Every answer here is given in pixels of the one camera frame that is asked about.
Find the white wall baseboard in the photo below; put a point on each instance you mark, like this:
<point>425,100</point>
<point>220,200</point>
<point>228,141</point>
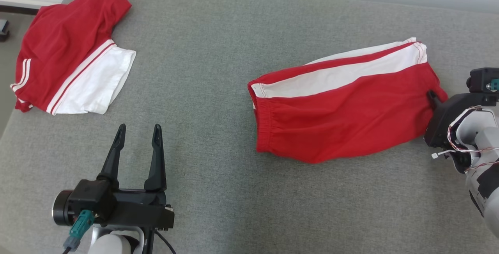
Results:
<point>19,2</point>

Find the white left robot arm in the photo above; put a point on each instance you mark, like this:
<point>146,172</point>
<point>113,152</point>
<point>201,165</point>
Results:
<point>111,244</point>

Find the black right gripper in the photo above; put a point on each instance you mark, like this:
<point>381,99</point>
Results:
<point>442,123</point>

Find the red shorts with white stripe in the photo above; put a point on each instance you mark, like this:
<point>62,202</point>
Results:
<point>343,125</point>

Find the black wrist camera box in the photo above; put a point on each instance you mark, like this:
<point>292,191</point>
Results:
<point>479,80</point>
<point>91,199</point>

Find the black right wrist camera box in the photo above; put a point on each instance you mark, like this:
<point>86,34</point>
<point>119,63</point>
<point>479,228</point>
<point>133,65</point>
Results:
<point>479,80</point>

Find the red and white t-shirt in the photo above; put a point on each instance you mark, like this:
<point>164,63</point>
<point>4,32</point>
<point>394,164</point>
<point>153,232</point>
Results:
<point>58,43</point>

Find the small dark floor object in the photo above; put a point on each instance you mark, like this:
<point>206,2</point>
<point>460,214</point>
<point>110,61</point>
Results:
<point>4,29</point>

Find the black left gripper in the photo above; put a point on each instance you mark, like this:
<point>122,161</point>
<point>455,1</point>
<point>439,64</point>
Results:
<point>144,211</point>

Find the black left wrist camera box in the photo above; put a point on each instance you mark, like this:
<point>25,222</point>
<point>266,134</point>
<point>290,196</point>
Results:
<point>91,199</point>

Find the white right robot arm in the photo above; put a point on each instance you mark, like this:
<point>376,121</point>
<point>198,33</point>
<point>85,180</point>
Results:
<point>487,137</point>

